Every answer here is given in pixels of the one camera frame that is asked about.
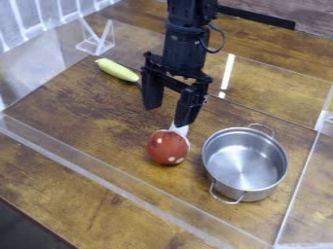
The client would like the clear acrylic triangular bracket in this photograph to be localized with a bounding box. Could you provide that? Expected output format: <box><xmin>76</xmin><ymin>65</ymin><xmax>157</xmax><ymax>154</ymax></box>
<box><xmin>74</xmin><ymin>18</ymin><xmax>116</xmax><ymax>55</ymax></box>

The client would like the silver metal pot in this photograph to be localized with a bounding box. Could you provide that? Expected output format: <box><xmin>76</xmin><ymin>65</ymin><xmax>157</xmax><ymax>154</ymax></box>
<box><xmin>201</xmin><ymin>124</ymin><xmax>288</xmax><ymax>205</ymax></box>

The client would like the black strip on table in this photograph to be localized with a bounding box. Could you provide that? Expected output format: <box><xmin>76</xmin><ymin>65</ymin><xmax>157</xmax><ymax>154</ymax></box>
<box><xmin>218</xmin><ymin>5</ymin><xmax>295</xmax><ymax>30</ymax></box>

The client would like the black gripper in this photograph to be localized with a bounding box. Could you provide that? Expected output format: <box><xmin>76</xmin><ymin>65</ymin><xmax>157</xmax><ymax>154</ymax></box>
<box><xmin>141</xmin><ymin>22</ymin><xmax>212</xmax><ymax>127</ymax></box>

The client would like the clear acrylic enclosure wall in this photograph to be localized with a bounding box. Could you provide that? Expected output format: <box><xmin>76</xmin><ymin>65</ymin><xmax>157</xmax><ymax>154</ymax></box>
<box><xmin>0</xmin><ymin>0</ymin><xmax>333</xmax><ymax>249</ymax></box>

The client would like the red white plush mushroom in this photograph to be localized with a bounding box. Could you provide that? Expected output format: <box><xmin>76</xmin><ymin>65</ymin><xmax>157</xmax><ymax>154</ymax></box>
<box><xmin>145</xmin><ymin>124</ymin><xmax>189</xmax><ymax>165</ymax></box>

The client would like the yellow handled spoon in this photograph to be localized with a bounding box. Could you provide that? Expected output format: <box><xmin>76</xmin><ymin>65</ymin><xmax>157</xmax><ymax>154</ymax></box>
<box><xmin>95</xmin><ymin>58</ymin><xmax>140</xmax><ymax>85</ymax></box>

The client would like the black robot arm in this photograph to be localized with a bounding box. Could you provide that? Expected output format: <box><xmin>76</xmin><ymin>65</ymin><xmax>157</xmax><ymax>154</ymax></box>
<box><xmin>141</xmin><ymin>0</ymin><xmax>219</xmax><ymax>127</ymax></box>

